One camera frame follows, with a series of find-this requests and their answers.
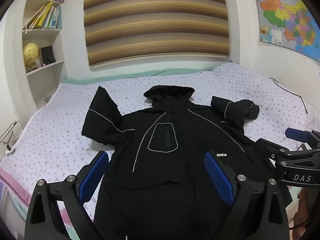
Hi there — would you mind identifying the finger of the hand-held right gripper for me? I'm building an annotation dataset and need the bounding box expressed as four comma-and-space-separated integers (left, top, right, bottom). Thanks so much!
285, 127, 320, 146
256, 138, 288, 171

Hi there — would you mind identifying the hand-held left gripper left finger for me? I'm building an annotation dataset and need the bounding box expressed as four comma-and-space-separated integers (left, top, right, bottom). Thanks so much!
24, 151, 109, 240

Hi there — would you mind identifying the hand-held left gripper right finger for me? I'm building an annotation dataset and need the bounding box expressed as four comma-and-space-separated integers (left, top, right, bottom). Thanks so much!
204, 151, 291, 240

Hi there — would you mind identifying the black hooded jacket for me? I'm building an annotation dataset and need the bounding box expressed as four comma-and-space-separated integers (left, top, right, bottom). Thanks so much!
82, 85, 293, 240

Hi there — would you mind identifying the person's right hand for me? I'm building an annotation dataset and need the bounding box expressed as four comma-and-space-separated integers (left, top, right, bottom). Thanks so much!
293, 188, 320, 229

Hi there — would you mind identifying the floral white bed sheet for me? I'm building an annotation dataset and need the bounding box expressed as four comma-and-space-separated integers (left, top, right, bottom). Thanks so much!
0, 62, 320, 240

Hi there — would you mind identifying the pink blanket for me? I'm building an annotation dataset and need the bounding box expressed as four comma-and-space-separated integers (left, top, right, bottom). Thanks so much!
0, 166, 33, 222

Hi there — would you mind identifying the white bookshelf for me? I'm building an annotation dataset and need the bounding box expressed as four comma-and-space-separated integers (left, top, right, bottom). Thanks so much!
21, 0, 68, 107

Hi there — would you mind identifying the green mattress edge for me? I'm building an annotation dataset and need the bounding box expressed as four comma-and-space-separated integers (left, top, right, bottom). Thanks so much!
61, 67, 215, 84

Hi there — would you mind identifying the yellow globe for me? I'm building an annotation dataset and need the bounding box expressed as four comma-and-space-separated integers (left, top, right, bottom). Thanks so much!
23, 42, 39, 71

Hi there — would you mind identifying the brown striped roller blind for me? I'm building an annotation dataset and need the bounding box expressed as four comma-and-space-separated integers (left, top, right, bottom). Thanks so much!
84, 0, 230, 67

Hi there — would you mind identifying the row of leaning books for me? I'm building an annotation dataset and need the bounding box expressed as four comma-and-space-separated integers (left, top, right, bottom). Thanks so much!
22, 1, 62, 30

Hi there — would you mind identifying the black cable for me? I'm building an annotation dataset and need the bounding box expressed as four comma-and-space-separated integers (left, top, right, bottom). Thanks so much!
269, 77, 309, 115

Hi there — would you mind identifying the dark wire frame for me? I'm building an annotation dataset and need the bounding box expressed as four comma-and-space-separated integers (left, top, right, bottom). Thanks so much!
0, 120, 19, 155

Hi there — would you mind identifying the colourful wall map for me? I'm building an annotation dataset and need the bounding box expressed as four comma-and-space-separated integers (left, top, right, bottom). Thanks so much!
253, 0, 320, 63

